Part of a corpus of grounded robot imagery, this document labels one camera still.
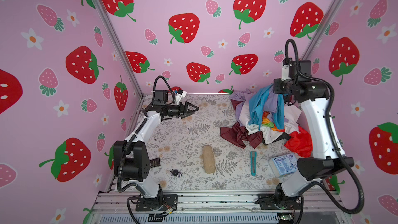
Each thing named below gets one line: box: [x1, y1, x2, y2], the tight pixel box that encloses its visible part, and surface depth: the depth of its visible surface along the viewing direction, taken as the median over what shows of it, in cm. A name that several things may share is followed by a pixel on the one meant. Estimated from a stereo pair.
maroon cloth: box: [219, 121, 263, 149], surface depth 95 cm
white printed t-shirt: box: [238, 100, 302, 144], surface depth 92 cm
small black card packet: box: [149, 157, 162, 168], surface depth 87 cm
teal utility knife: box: [250, 150, 258, 177], surface depth 88 cm
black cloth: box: [272, 132, 292, 143], surface depth 97 cm
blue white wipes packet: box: [272, 153, 297, 176], surface depth 83 cm
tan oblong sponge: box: [202, 145, 216, 174], surface depth 87 cm
